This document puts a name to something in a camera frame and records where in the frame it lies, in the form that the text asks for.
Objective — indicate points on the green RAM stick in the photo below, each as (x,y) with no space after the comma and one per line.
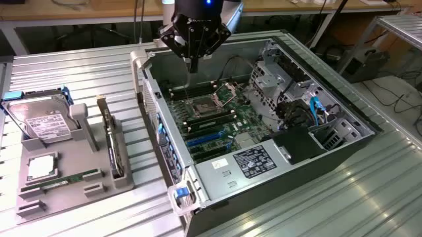
(75,176)

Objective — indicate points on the open black PC case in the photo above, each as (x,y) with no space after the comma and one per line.
(263,202)

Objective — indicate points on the blue expansion slot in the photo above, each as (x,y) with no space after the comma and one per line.
(205,139)

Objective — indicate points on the perforated metal disk bay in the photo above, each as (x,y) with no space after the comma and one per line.
(335,138)

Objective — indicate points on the black plastic shroud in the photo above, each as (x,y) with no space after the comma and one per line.
(296,145)

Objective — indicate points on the metal socket cover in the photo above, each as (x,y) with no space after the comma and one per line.
(225,92)

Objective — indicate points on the wooden desk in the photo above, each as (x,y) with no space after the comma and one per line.
(65,12)

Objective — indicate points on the silver chipset heatsink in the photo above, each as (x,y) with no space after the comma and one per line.
(245,141)

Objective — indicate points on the hard disk with blue carrier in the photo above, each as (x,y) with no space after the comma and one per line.
(42,118)

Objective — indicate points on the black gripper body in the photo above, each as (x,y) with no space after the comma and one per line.
(197,14)

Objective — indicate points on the black box device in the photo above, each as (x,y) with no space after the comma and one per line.
(366,64)

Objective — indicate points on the black graphics card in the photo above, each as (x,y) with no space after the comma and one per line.
(112,148)

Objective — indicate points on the silver disk bay cage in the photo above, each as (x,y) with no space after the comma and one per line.
(267,79)

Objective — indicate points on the grey parts rack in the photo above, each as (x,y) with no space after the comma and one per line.
(72,168)

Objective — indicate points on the black office chair base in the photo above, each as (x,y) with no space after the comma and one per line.
(88,32)

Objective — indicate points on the black expansion slot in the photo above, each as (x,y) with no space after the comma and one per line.
(211,151)

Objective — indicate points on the grey power supply unit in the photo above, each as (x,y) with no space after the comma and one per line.
(213,177)

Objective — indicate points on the blue case latch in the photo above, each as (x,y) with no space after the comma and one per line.
(180,192)

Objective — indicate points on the green motherboard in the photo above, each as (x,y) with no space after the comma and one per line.
(243,118)

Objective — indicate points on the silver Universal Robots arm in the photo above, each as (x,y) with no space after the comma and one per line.
(232,14)

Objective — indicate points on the silver CPU chip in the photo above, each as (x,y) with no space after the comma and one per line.
(40,168)

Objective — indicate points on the metal slat side table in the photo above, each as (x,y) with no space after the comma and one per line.
(395,27)

